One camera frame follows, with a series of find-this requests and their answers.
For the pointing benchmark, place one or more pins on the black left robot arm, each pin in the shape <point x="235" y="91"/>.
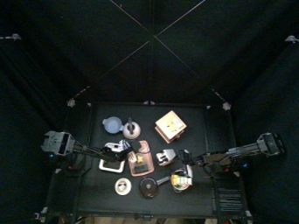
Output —
<point x="61" y="143"/>

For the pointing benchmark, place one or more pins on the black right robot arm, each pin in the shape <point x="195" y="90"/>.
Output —
<point x="256" y="147"/>

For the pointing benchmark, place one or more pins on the white square toy tray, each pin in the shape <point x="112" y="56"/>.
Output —
<point x="111" y="166"/>

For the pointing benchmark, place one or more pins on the pink rectangular tray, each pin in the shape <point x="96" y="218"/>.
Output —
<point x="144" y="163"/>

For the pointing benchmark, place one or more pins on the silver toy toaster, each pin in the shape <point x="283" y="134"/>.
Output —
<point x="166" y="157"/>

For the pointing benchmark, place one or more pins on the pink silver toy kettle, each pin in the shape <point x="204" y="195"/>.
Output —
<point x="131" y="130"/>

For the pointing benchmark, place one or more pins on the yellow toy food piece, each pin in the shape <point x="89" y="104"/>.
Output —
<point x="175" y="178"/>

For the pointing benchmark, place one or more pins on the white toy food piece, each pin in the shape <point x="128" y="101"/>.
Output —
<point x="184" y="181"/>

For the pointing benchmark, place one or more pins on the colourful toy item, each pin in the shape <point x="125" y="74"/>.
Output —
<point x="182" y="181"/>

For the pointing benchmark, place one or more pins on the wooden toy box with print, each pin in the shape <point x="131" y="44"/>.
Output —
<point x="170" y="125"/>

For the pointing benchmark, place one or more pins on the small white round plate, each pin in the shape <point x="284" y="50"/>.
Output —
<point x="123" y="186"/>

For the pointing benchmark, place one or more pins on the dark toy frying pan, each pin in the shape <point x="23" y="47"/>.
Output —
<point x="148" y="186"/>

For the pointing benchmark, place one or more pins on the white printed label sticker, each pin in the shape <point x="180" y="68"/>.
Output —
<point x="230" y="199"/>

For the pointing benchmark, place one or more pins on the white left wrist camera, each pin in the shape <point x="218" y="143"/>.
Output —
<point x="113" y="146"/>

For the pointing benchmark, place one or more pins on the grey frame clamp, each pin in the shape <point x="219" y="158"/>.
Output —
<point x="148" y="102"/>
<point x="226" y="106"/>
<point x="71" y="102"/>
<point x="15" y="37"/>
<point x="291" y="38"/>

